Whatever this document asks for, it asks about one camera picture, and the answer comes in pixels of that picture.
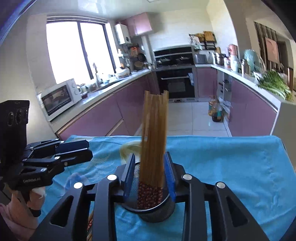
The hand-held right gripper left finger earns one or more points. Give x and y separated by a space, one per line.
130 178

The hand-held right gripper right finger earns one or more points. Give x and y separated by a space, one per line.
170 183

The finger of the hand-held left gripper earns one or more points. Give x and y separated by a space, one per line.
76 157
74 144

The black mesh utensil holder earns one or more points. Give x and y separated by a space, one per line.
157 214

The bundle of wooden chopsticks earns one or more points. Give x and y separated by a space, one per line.
153 139

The light wooden chopstick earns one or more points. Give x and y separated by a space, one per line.
89 224

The person's left forearm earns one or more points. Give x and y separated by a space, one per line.
11 227

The person's left hand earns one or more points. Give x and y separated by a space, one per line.
34 199

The pink kitchen base cabinets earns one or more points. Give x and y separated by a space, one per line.
249 111
104 111

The white microwave oven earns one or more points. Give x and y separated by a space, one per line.
74 91

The blue floral tablecloth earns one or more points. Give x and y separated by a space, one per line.
219 162

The steel kitchen faucet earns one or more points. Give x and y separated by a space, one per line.
96 74

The white casserole pot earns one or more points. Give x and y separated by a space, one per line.
122 73

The kitchen window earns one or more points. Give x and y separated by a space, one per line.
64 51

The clear plastic bag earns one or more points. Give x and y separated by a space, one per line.
225 106

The black built-in oven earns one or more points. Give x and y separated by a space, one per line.
175 85

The woven basket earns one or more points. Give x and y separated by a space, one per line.
138 66

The hanging black frying pan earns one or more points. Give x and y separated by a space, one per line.
141 57

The white water heater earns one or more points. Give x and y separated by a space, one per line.
122 33

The black pot with glass lid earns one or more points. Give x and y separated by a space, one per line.
163 61

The black range hood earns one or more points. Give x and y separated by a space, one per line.
173 52

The steel stockpot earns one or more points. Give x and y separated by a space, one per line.
219 59

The white jar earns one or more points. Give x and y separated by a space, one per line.
234 63

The steel thermos bottle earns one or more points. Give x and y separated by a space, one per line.
245 67

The green leafy vegetables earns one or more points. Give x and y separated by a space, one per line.
275 84

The pale green round appliance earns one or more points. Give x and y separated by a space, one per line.
251 58

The wooden cutting board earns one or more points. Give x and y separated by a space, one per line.
208 36

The dark door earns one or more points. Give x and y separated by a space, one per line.
283 53

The dark slatted partition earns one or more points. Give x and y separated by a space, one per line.
260 34

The wall rack with kitchen tools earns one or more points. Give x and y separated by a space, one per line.
124 52

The pink wall cabinet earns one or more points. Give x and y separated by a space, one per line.
141 23

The black wall shelf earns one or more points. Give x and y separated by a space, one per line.
203 45

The pink wall painting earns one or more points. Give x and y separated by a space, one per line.
272 49

